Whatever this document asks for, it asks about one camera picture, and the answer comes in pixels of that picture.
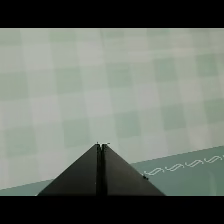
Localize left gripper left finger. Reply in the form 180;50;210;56
37;142;101;197

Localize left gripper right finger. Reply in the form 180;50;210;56
100;143;166;197

